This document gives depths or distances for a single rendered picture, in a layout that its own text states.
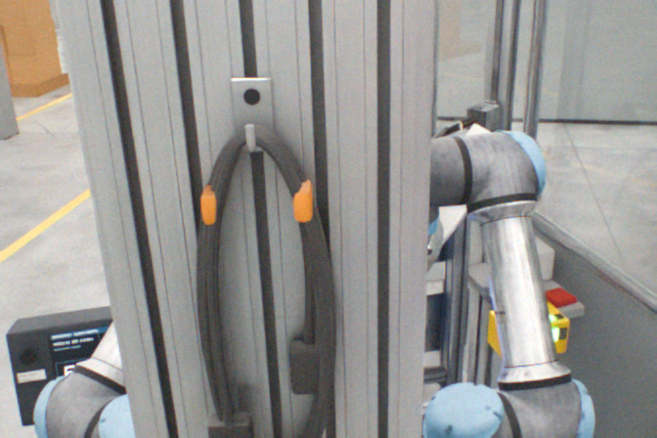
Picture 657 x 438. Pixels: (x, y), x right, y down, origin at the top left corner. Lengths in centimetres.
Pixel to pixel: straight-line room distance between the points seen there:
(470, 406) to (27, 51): 895
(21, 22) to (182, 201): 913
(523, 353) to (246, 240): 70
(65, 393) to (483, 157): 77
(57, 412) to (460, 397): 64
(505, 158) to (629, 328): 107
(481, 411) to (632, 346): 110
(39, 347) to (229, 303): 92
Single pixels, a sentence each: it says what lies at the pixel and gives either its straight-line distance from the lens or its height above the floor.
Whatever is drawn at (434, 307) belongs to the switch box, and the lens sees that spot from 228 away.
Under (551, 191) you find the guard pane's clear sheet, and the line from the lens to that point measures 238.
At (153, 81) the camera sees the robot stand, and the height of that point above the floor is 185.
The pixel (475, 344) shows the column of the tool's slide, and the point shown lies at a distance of 273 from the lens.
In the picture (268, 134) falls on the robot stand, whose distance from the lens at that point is 48.
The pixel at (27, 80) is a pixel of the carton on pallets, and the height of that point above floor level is 19.
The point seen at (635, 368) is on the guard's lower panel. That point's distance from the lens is 215.
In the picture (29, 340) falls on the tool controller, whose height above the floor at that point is 124.
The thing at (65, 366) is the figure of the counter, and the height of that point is 118.
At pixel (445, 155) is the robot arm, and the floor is 160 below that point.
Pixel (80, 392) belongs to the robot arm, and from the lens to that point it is 121.
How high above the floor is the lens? 195
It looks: 24 degrees down
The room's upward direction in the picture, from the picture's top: 2 degrees counter-clockwise
